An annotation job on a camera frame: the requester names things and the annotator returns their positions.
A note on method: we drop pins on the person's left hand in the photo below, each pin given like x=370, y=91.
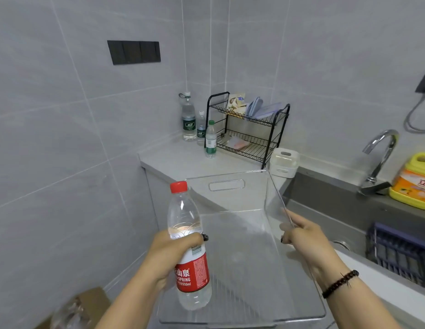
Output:
x=161, y=256

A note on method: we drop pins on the person's right hand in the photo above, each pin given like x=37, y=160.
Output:
x=310, y=243

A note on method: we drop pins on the person's right thumb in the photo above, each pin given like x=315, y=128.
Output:
x=293, y=219

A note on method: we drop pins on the person's left thumb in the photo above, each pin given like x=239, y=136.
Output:
x=190, y=239

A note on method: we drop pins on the red label water bottle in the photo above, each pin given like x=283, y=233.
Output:
x=193, y=274

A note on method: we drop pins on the clear plastic storage bin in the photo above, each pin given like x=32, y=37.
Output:
x=246, y=256

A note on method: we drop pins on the person's left forearm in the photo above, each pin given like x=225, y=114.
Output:
x=130, y=304

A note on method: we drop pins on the person's right forearm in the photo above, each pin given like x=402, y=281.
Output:
x=363, y=304

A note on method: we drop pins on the stainless steel sink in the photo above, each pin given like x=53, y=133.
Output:
x=329, y=208

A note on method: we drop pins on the sink drain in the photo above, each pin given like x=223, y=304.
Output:
x=341, y=245

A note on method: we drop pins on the white plastic container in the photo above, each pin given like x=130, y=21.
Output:
x=283, y=164

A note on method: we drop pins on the pink sponge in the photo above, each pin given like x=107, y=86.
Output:
x=239, y=143

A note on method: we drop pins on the medium green label water bottle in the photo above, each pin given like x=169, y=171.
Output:
x=210, y=142

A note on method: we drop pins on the small green label water bottle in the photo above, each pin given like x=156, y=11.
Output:
x=201, y=131

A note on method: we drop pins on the chrome faucet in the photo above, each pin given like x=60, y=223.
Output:
x=383, y=157

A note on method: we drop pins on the dark blue drainer basket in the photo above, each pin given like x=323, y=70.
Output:
x=399, y=253

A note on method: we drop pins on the pale lilac cloth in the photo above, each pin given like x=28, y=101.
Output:
x=271, y=109

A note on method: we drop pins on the cardboard box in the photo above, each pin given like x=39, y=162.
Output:
x=96, y=301

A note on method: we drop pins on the large green label water bottle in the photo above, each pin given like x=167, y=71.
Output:
x=188, y=123

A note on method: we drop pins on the yellow dish detergent bottle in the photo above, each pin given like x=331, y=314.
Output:
x=412, y=183

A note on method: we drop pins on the beige snack packet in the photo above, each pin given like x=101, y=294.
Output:
x=235, y=103

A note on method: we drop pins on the clear plastic bag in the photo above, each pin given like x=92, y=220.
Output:
x=70, y=315

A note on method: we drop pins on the black wall switch panel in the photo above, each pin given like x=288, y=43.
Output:
x=133, y=52

